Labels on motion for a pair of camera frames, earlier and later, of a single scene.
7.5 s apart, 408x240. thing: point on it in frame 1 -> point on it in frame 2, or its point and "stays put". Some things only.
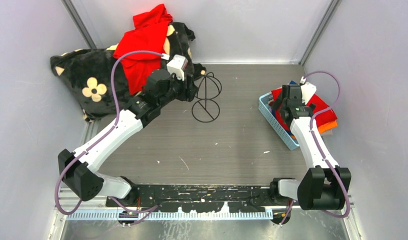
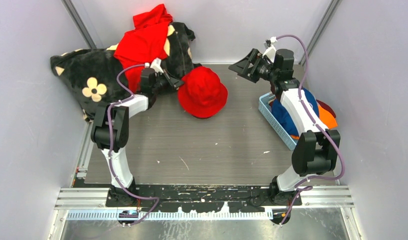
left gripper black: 188,89 -> 171,81
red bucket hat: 322,113 -> 202,94
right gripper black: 303,104 -> 242,67
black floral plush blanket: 87,74 stays put
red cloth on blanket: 150,34 stays put
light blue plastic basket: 264,107 stays put
